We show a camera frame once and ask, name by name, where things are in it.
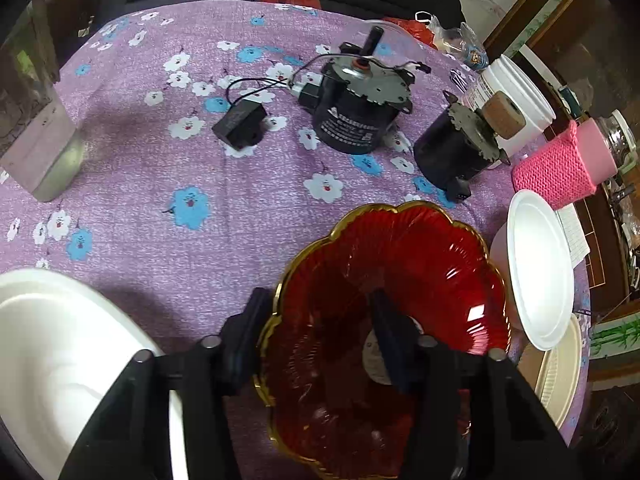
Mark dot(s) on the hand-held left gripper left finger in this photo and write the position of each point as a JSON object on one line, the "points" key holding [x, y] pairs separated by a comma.
{"points": [[240, 347]]}

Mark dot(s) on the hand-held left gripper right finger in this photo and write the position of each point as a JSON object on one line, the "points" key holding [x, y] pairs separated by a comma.
{"points": [[400, 355]]}

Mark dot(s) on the red glass bowl gold rim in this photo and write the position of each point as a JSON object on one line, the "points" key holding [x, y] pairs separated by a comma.
{"points": [[425, 260]]}

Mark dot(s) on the beige plastic plate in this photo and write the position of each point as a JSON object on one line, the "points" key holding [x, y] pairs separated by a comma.
{"points": [[565, 385]]}

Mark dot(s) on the white foam bowl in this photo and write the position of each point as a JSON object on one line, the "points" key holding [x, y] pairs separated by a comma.
{"points": [[50, 335], [540, 270]]}

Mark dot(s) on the purple floral tablecloth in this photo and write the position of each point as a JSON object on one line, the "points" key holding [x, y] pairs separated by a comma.
{"points": [[150, 185]]}

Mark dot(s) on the small black electric motor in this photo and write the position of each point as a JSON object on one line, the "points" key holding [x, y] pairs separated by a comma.
{"points": [[445, 152]]}

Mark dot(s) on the white lined notebook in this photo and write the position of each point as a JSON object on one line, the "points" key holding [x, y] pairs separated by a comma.
{"points": [[575, 240]]}

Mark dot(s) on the green bamboo print box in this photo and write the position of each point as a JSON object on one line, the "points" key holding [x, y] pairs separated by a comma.
{"points": [[615, 337]]}

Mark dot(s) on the black capacitor box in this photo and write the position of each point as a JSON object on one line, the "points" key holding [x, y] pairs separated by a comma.
{"points": [[240, 122]]}

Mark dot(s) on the pink bottle with knitted sleeve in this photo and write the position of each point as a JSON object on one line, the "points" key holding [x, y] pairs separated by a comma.
{"points": [[550, 170]]}

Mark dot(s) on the large black electric motor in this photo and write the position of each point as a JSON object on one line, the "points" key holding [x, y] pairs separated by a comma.
{"points": [[345, 115]]}

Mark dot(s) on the white plastic jar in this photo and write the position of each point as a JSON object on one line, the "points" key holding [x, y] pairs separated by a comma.
{"points": [[520, 87]]}

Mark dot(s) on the clear plastic bag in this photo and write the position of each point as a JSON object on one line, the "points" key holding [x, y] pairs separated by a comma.
{"points": [[450, 40]]}

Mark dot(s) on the dark wooden cabinet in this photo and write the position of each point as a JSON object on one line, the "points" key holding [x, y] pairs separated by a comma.
{"points": [[575, 50]]}

